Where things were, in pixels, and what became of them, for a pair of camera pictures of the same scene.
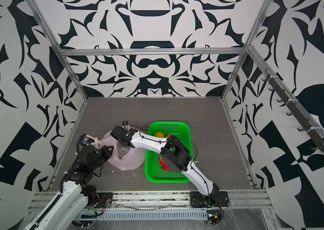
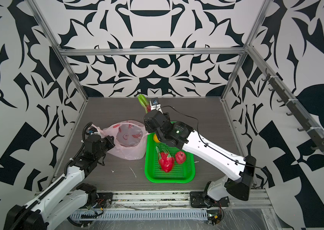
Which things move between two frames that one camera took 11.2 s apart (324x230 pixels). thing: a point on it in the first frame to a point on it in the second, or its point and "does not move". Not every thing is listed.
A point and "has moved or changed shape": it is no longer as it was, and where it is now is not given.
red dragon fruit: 163,163 does not move
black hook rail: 317,140 does not move
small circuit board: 214,216 does not move
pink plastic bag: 123,158 has moved or changed shape
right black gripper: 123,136 to 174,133
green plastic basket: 182,132 does not move
